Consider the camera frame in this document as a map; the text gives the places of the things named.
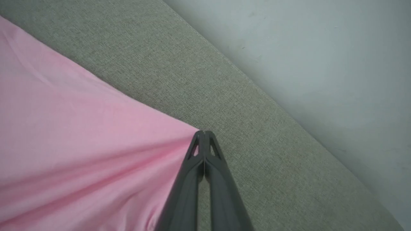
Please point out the pink cloth garment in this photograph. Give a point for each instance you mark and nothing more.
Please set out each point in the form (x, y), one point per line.
(80, 144)

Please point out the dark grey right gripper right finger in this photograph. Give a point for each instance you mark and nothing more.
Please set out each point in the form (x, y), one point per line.
(224, 199)

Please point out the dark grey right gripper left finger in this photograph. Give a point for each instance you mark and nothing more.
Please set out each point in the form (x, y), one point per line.
(183, 199)

